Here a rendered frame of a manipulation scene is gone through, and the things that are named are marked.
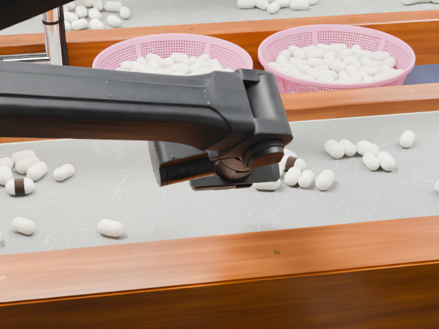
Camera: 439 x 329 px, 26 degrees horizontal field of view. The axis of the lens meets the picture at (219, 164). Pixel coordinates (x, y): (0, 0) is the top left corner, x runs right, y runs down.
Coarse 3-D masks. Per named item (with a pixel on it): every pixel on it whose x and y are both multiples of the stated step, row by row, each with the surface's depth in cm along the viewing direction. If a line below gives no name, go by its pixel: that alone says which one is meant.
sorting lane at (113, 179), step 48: (0, 144) 139; (48, 144) 139; (96, 144) 139; (144, 144) 139; (288, 144) 139; (384, 144) 139; (432, 144) 139; (0, 192) 127; (48, 192) 127; (96, 192) 127; (144, 192) 127; (192, 192) 127; (240, 192) 127; (288, 192) 127; (336, 192) 127; (384, 192) 127; (432, 192) 127; (48, 240) 117; (96, 240) 117; (144, 240) 117
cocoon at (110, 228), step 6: (102, 222) 117; (108, 222) 117; (114, 222) 117; (102, 228) 117; (108, 228) 117; (114, 228) 117; (120, 228) 117; (108, 234) 117; (114, 234) 117; (120, 234) 117
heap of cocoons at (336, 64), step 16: (304, 48) 171; (320, 48) 172; (336, 48) 172; (352, 48) 171; (272, 64) 164; (288, 64) 164; (304, 64) 166; (320, 64) 166; (336, 64) 164; (352, 64) 165; (368, 64) 165; (384, 64) 165; (320, 80) 159; (336, 80) 161; (352, 80) 159; (368, 80) 158
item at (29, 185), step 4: (8, 180) 126; (12, 180) 126; (24, 180) 126; (28, 180) 126; (8, 184) 126; (12, 184) 125; (24, 184) 126; (28, 184) 126; (32, 184) 126; (8, 188) 126; (12, 188) 125; (28, 188) 126; (32, 188) 126; (8, 192) 126; (12, 192) 126; (28, 192) 126
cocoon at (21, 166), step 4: (32, 156) 132; (20, 160) 131; (24, 160) 131; (28, 160) 131; (32, 160) 131; (36, 160) 132; (16, 164) 131; (20, 164) 130; (24, 164) 131; (28, 164) 131; (32, 164) 131; (16, 168) 131; (20, 168) 130; (24, 168) 131; (20, 172) 131; (24, 172) 131
